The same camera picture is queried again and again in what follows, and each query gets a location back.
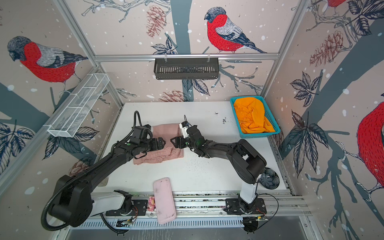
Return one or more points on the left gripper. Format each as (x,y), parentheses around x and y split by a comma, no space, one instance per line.
(156,146)

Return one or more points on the circuit board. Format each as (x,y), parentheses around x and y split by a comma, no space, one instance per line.
(257,218)
(125,223)

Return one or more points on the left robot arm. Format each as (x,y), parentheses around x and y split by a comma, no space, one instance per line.
(71,203)

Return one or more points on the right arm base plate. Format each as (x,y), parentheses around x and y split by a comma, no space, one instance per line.
(240,207)

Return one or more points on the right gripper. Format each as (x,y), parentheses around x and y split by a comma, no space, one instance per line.
(180,138)

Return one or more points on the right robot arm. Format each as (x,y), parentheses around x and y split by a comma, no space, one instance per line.
(248,163)

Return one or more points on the teal plastic basket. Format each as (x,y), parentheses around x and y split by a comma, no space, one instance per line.
(268,115)

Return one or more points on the black hanging wire basket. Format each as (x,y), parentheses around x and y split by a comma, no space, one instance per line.
(187,69)

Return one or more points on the left circuit board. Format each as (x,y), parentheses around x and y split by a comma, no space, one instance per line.
(125,223)

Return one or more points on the aluminium frame crossbar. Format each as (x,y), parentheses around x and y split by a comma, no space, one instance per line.
(149,58)

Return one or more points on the white wire mesh shelf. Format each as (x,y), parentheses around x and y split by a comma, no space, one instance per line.
(75,112)

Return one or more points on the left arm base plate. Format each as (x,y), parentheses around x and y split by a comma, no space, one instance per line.
(130,208)

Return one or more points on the pink tray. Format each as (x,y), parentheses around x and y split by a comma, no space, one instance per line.
(164,201)

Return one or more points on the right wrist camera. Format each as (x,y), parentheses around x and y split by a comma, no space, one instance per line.
(184,127)

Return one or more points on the right circuit board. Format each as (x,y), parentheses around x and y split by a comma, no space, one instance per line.
(257,218)

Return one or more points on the small pink toy figure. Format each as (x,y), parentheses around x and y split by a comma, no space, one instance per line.
(151,204)

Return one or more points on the orange shorts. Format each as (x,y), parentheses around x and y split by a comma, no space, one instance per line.
(250,113)

